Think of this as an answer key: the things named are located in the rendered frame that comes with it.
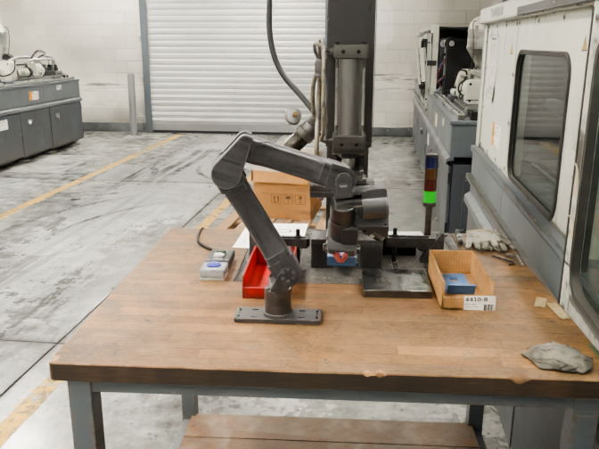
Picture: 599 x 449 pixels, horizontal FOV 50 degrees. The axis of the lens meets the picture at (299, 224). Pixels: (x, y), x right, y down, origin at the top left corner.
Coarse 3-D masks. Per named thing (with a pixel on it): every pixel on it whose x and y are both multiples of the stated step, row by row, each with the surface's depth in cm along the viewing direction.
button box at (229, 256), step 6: (204, 228) 226; (198, 234) 212; (198, 240) 207; (204, 246) 201; (210, 252) 188; (216, 252) 187; (228, 252) 188; (210, 258) 182; (216, 258) 182; (222, 258) 182; (228, 258) 182; (228, 264) 181; (228, 270) 181
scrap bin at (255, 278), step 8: (256, 248) 184; (296, 248) 182; (256, 256) 184; (296, 256) 182; (248, 264) 169; (256, 264) 184; (264, 264) 185; (248, 272) 168; (256, 272) 179; (264, 272) 179; (248, 280) 168; (256, 280) 173; (264, 280) 173; (248, 288) 161; (256, 288) 161; (264, 288) 161; (248, 296) 162; (256, 296) 162; (264, 296) 161
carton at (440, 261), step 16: (432, 256) 172; (448, 256) 178; (464, 256) 177; (432, 272) 170; (448, 272) 179; (464, 272) 178; (480, 272) 165; (480, 288) 165; (448, 304) 155; (464, 304) 155; (480, 304) 155
